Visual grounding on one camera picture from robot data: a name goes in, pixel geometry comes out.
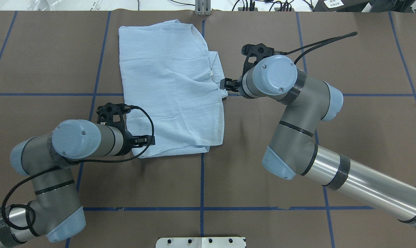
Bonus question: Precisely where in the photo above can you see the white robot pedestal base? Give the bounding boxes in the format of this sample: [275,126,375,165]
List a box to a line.
[155,236,247,248]

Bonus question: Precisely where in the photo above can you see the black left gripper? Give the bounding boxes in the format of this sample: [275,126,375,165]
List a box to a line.
[124,131,155,155]

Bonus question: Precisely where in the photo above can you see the light blue button shirt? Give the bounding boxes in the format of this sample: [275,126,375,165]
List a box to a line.
[118,19,228,158]

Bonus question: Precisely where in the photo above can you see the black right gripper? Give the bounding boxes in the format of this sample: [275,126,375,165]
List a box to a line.
[220,77,241,93]

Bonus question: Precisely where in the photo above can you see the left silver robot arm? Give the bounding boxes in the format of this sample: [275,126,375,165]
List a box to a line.
[0,120,154,248]

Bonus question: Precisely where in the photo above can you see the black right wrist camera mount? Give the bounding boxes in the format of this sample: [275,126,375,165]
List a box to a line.
[241,43,275,75]

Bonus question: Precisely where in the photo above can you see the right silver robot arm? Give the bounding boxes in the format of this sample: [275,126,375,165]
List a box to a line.
[221,55,416,230]

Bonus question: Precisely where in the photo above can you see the aluminium frame post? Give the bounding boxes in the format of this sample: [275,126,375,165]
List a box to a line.
[195,0,212,16]

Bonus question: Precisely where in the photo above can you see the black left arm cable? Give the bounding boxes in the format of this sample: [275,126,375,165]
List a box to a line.
[0,105,155,231]

